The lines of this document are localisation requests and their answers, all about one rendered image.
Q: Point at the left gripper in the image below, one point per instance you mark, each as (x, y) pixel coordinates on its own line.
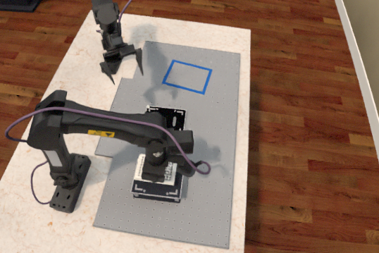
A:
(116, 53)

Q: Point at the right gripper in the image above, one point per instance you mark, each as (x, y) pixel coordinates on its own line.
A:
(153, 170)

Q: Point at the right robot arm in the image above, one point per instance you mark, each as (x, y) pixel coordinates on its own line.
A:
(80, 119)

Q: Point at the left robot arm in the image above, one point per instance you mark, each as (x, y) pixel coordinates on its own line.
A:
(108, 23)

